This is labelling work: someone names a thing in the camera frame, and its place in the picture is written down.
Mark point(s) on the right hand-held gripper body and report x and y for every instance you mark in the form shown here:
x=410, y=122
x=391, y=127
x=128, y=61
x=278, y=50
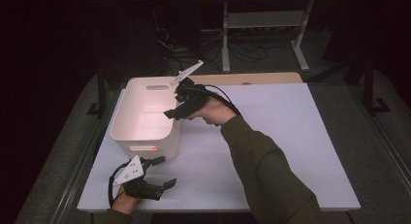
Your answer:
x=192, y=96

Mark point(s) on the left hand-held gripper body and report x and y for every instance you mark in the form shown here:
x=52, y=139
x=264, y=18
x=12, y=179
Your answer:
x=132, y=170

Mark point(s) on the white plastic storage bin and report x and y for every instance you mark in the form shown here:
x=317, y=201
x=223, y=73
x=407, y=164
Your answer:
x=142, y=120

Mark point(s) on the person's right hand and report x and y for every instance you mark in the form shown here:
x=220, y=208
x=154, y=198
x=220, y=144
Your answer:
x=216, y=112

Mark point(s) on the person's left hand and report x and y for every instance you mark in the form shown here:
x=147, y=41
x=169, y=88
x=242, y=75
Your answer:
x=124, y=203

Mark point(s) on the black stand leg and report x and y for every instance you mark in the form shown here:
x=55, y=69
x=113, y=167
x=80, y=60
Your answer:
x=370, y=88
x=101, y=91

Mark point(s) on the grey metal stand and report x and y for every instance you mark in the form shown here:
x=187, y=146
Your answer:
x=265, y=19

